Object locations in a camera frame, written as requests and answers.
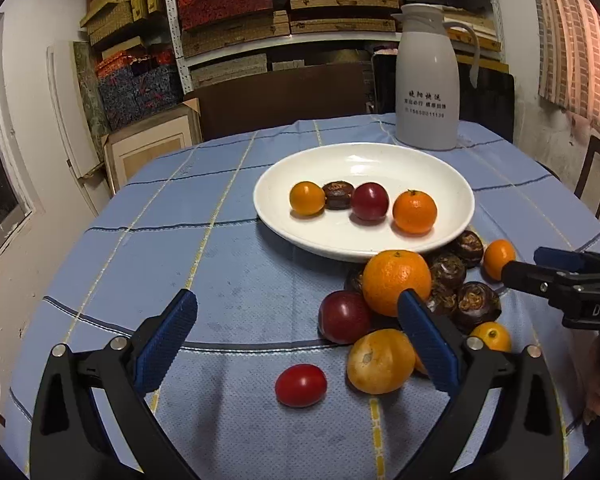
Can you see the red cherry tomato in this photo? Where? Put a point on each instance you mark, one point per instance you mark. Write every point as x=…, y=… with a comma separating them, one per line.
x=300, y=385

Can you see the red patterned flat box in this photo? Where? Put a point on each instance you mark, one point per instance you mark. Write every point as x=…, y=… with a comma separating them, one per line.
x=220, y=5

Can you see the person's right hand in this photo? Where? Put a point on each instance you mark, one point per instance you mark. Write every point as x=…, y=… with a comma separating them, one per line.
x=594, y=390

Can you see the blue checked tablecloth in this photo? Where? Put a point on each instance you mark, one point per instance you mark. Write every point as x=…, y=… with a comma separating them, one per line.
x=180, y=240

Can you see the small deep orange kumquat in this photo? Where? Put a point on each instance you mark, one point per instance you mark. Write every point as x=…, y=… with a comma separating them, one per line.
x=499, y=257

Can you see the brown wooden board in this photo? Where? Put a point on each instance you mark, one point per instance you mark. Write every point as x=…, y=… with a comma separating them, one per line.
x=275, y=100

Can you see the dark red plum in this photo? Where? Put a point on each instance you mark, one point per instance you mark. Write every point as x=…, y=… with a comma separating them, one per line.
x=345, y=316
x=369, y=202

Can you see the orange tangerine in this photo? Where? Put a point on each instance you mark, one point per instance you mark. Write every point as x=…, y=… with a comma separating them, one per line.
x=414, y=211

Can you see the window frame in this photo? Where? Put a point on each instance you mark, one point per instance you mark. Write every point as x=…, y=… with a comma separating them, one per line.
x=0, y=160

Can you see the white round plate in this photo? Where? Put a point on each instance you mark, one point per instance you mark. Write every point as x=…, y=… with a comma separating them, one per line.
x=330, y=240

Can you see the marble pattern board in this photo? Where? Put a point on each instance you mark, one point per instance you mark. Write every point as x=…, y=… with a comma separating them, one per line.
x=87, y=90

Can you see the white thermos jug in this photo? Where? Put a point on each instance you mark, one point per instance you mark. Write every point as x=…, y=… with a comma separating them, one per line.
x=425, y=85

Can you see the pile of yellow woven cases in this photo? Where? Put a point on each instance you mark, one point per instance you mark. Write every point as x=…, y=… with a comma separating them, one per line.
x=110, y=15

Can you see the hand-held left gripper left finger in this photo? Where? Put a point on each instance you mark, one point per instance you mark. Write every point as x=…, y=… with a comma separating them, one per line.
x=167, y=335

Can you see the blue patterned fabric boxes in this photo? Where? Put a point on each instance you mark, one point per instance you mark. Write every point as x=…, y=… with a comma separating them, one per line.
x=135, y=95

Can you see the orange red patterned boxes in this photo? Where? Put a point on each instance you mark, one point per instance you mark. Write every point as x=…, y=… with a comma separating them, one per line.
x=125, y=62

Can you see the white metal shelf unit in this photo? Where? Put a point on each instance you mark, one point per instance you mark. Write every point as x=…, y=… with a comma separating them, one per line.
x=168, y=20

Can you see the stack of woven flat boxes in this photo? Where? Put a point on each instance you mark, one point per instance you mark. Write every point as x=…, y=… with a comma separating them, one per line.
x=230, y=35

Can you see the striped curtain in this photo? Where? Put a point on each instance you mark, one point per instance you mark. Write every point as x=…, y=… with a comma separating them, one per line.
x=575, y=35

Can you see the large orange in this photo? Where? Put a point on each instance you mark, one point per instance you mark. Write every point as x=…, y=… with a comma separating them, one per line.
x=392, y=280

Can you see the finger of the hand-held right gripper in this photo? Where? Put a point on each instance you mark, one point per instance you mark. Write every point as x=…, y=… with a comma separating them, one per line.
x=555, y=258
x=525, y=277

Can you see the pale yellow orange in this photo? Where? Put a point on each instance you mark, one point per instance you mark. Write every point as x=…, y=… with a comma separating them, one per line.
x=380, y=367

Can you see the white leaning board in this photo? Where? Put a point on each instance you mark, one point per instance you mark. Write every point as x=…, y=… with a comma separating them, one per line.
x=67, y=110

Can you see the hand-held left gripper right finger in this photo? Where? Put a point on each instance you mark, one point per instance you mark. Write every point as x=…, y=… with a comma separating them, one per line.
x=427, y=340

